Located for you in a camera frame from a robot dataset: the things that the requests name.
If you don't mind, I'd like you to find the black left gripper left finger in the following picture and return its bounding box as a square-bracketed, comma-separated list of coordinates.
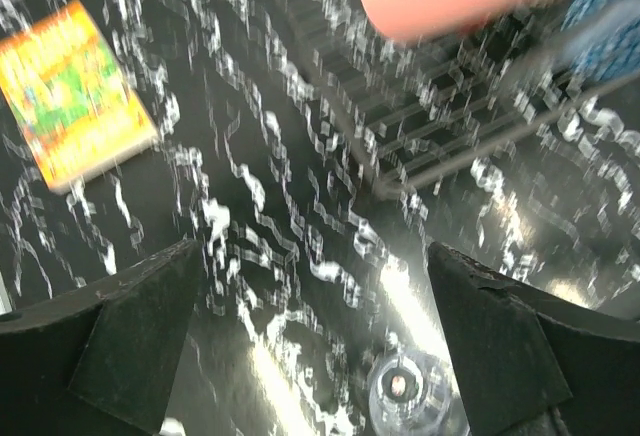
[1, 239, 204, 435]

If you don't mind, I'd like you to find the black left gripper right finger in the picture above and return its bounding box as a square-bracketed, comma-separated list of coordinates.
[428, 243, 639, 435]

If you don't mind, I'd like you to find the blue triangle patterned bowl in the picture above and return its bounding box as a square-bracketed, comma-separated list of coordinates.
[555, 0, 639, 82]

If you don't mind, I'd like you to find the clear drinking glass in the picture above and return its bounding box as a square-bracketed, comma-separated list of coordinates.
[367, 348, 471, 436]

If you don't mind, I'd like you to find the orange green paperback book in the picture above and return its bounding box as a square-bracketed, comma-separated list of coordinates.
[1, 0, 159, 193]

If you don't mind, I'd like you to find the wire dish rack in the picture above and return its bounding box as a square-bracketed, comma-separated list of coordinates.
[278, 0, 628, 199]

